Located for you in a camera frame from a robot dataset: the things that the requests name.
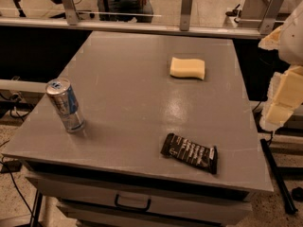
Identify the person in background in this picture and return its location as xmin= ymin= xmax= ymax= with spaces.
xmin=98 ymin=0 xmax=153 ymax=23

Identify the black floor cable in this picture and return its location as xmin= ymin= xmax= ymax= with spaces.
xmin=0 ymin=156 xmax=35 ymax=219

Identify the black rxbar chocolate wrapper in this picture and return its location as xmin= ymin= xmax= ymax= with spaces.
xmin=161 ymin=133 xmax=218 ymax=175

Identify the yellow sponge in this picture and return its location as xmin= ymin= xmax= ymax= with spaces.
xmin=169 ymin=58 xmax=205 ymax=79

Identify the grey drawer with black handle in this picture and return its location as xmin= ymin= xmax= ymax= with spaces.
xmin=26 ymin=172 xmax=252 ymax=227

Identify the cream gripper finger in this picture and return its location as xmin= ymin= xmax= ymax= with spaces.
xmin=259 ymin=65 xmax=303 ymax=131
xmin=258 ymin=26 xmax=281 ymax=50

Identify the black pole on floor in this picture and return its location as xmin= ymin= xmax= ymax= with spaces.
xmin=260 ymin=139 xmax=297 ymax=215

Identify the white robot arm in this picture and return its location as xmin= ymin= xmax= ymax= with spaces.
xmin=258 ymin=2 xmax=303 ymax=131

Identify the silver blue energy drink can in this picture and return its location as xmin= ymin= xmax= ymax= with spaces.
xmin=45 ymin=78 xmax=84 ymax=132

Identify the metal railing frame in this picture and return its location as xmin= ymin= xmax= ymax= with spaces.
xmin=0 ymin=0 xmax=288 ymax=40

